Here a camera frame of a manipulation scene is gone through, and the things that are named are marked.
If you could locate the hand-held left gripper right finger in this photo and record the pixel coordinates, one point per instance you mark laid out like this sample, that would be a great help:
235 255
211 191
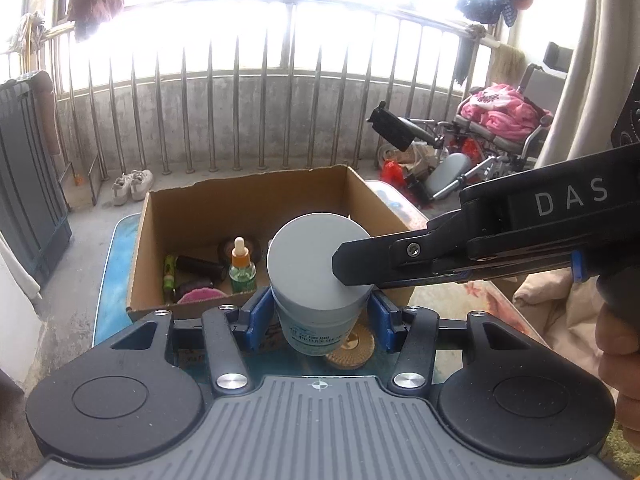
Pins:
382 320

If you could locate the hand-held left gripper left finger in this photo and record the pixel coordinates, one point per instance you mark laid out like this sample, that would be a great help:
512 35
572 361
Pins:
257 317

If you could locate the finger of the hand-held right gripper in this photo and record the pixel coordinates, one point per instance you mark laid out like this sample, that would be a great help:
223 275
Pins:
390 257

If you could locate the green dropper bottle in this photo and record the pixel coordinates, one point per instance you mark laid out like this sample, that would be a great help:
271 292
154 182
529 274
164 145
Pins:
242 277

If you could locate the white pill bottle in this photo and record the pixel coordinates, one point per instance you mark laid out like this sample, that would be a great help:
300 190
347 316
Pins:
305 280

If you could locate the pink plastic lid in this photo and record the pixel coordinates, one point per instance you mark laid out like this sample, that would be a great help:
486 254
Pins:
200 296

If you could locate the brown round container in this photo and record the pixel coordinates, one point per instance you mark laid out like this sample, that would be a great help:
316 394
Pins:
224 250

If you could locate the black cylinder tube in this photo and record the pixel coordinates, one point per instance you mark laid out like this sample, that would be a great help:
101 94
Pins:
200 266

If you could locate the brown cardboard box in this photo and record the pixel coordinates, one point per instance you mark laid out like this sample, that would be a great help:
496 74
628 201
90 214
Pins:
210 215

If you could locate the person's right hand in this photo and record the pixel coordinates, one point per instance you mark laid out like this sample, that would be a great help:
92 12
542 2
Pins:
622 360

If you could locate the red plastic bag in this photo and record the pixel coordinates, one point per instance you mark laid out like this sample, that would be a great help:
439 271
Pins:
392 172

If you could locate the grey padded seat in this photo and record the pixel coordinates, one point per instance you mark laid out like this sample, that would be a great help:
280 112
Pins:
450 175

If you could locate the pink clothes pile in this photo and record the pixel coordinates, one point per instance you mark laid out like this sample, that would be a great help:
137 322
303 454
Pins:
500 110

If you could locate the beige blanket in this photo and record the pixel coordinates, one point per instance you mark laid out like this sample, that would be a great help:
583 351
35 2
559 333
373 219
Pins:
560 310

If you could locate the folding wheelchair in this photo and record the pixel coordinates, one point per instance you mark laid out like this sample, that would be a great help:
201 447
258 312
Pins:
542 85

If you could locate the beige hanging towel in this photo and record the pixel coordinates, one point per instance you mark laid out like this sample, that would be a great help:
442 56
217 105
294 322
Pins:
505 62

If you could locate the light curtain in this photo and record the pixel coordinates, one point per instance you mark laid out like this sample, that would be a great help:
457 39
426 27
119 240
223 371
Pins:
590 60

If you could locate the white sneaker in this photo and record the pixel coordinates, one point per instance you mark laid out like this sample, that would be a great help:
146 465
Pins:
141 185
121 190

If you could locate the metal balcony railing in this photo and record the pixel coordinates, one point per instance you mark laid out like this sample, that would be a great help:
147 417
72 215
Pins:
286 30

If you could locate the grey cabinet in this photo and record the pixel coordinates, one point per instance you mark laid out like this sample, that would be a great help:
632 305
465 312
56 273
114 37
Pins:
30 185

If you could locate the tan hanging cloth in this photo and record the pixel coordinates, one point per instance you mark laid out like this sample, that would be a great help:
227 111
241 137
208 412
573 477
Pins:
47 115

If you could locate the hanging reddish clothes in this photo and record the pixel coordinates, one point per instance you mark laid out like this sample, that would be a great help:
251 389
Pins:
90 5

